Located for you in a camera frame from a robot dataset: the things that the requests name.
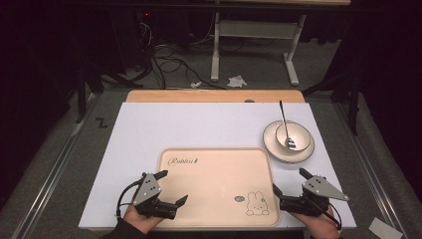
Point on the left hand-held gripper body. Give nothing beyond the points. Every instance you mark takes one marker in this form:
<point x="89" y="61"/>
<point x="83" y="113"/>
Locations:
<point x="146" y="190"/>

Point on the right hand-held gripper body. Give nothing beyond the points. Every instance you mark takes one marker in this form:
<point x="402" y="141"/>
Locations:
<point x="320" y="191"/>

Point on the beige tray with rabbit print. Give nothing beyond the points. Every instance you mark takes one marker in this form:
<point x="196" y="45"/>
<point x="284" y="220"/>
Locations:
<point x="215" y="186"/>

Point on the person's left hand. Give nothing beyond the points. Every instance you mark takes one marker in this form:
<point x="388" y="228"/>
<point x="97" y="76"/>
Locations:
<point x="141" y="220"/>

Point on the person's right hand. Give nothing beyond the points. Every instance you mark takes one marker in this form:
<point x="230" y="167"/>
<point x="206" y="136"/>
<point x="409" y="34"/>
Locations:
<point x="316" y="225"/>

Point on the white bowl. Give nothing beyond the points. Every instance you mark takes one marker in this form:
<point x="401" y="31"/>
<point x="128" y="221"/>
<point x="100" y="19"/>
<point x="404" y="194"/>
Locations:
<point x="301" y="135"/>

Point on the white plate with dark rim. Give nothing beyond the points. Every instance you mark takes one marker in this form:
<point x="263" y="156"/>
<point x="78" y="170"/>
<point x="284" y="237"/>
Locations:
<point x="272" y="147"/>

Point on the metal spoon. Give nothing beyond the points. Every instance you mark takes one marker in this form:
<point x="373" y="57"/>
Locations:
<point x="284" y="122"/>

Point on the white flat board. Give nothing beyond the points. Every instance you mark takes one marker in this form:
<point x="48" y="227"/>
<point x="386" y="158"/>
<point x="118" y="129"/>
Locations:
<point x="199" y="126"/>

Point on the white paper sheet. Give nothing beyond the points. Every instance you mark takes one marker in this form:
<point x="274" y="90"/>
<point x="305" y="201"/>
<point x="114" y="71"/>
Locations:
<point x="384" y="229"/>

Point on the black metal stand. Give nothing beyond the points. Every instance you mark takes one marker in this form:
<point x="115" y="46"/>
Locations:
<point x="81" y="96"/>
<point x="354" y="106"/>

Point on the wooden table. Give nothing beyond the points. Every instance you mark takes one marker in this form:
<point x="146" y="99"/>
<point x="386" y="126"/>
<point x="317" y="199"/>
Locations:
<point x="199" y="96"/>

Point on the small crumpled white paper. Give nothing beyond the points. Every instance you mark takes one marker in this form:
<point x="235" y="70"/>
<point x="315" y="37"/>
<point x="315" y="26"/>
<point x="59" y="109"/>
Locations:
<point x="195" y="84"/>

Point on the large crumpled white paper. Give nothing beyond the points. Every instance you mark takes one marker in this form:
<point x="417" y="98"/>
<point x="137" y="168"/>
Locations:
<point x="237" y="81"/>

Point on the metal floor rail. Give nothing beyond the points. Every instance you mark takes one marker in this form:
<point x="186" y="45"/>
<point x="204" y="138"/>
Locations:
<point x="49" y="176"/>
<point x="375" y="172"/>

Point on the white metal desk frame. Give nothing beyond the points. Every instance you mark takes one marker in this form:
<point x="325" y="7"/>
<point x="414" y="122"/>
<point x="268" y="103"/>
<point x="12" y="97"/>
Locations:
<point x="258" y="29"/>

